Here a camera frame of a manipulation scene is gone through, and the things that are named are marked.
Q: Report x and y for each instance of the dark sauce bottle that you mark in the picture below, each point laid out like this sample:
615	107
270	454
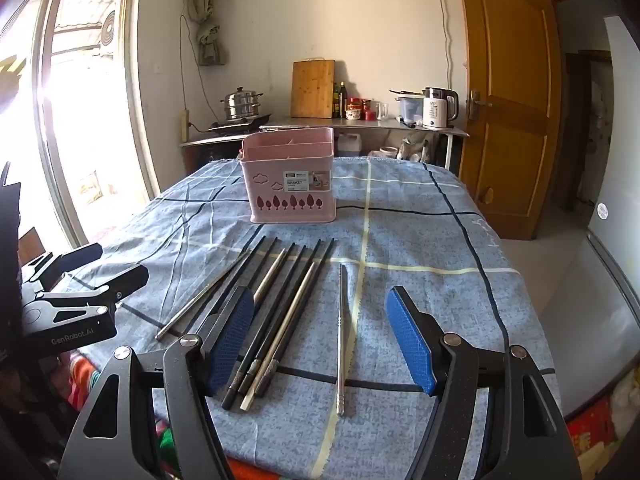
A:
337	105
343	102

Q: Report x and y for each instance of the clear glass cup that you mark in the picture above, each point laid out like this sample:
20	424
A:
381	111

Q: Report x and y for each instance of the black chopstick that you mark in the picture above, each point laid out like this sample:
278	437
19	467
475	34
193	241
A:
277	280
323	260
288	280
245	262
312	255
260	260

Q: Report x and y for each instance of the water filter pitcher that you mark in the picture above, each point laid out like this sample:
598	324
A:
410	110

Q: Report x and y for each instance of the wooden door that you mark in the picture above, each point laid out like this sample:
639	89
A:
510	110

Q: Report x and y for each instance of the wooden cutting board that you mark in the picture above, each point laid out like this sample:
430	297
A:
312	90

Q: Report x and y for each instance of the blue checked tablecloth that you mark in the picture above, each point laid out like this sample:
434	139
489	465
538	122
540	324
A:
425	240

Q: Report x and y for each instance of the white power strip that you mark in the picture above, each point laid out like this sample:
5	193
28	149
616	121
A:
184	126

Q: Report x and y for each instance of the small red container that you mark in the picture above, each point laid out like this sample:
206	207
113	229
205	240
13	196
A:
370	115

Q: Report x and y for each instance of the large glass window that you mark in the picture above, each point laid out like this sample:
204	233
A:
85	110

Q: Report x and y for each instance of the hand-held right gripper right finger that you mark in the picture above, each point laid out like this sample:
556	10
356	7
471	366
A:
410	340

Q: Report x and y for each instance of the stainless steel counter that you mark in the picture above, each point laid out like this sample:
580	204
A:
380	126

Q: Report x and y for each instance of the colourful printed blanket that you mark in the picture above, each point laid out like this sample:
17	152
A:
80	375

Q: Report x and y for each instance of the black gas stove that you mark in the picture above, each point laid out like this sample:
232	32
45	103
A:
240	124

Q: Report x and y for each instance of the grey refrigerator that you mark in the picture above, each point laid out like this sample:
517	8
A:
615	160

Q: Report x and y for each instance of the white plastic jug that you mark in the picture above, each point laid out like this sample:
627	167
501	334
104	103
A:
349	145

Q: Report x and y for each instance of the pink plastic utensil basket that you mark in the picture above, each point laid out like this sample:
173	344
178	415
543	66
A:
290	195

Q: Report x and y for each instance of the dark kitchen utensil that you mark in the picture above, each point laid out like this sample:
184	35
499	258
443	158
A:
405	92

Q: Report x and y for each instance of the red lidded jar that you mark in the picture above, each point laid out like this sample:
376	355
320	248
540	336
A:
354	110

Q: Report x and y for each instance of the white electric kettle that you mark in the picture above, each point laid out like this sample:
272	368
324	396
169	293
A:
437	110

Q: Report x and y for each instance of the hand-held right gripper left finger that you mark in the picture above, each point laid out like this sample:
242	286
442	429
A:
232	330

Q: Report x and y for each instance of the stainless steel steamer pot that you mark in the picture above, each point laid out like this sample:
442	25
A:
242	102

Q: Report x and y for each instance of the white plastic bag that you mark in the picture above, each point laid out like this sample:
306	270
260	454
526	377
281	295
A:
415	150

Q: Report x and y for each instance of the grey hanging cloth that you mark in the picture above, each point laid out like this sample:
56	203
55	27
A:
207	35

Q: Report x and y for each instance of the white ceramic pot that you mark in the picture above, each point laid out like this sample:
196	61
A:
388	152

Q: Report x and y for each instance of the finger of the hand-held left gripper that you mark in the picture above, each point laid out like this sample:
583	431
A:
82	257
125	280

